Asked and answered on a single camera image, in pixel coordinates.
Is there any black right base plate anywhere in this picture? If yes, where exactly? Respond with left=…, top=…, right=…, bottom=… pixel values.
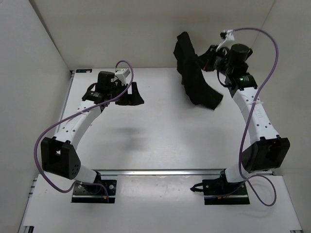
left=190, top=178, right=250, bottom=205

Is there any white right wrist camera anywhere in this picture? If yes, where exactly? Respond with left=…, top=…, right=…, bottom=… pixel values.
left=216, top=30, right=235, bottom=51

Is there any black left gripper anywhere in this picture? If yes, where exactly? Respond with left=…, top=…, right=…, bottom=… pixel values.
left=110, top=80, right=145, bottom=104

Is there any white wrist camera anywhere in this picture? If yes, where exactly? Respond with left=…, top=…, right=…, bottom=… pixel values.
left=216, top=30, right=235, bottom=51
left=111, top=68, right=131, bottom=85

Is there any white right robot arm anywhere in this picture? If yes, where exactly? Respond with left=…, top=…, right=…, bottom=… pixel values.
left=199, top=44, right=290, bottom=195

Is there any aluminium table edge rail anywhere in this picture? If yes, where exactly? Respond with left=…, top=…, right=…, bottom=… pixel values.
left=99, top=169, right=222, bottom=176

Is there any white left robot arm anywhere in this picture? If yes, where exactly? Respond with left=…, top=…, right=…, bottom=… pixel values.
left=40, top=68, right=144, bottom=193

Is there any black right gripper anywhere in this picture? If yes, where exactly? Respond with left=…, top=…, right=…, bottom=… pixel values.
left=193, top=47, right=232, bottom=77

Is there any left blue table label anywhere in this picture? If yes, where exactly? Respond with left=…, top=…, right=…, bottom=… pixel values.
left=75, top=69, right=92, bottom=73

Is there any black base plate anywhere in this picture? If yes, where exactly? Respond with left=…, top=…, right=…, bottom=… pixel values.
left=190, top=178, right=250, bottom=205
left=71, top=179, right=117, bottom=204

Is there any black pleated skirt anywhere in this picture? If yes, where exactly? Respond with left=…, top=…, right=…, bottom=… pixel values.
left=173, top=32, right=223, bottom=110

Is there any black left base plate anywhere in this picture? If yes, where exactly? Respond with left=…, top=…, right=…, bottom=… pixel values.
left=71, top=179, right=117, bottom=204

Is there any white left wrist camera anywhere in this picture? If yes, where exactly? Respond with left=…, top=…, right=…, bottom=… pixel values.
left=111, top=68, right=131, bottom=85

